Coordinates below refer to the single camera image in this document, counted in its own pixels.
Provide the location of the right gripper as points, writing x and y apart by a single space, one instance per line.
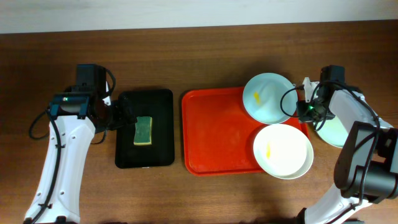
306 113

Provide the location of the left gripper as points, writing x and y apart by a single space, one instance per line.
125 109

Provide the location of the pale green plate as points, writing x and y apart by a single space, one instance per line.
333 132

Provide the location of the white plate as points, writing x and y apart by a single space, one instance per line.
283 151

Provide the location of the light blue plate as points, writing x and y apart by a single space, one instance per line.
270 98

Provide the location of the green yellow sponge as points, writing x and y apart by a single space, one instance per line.
143 132

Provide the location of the black plastic tray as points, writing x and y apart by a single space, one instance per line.
158 105

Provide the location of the red plastic tray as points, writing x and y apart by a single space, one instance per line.
218 133

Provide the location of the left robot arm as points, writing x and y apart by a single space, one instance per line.
76 115

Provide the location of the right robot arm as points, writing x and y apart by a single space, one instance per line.
366 170

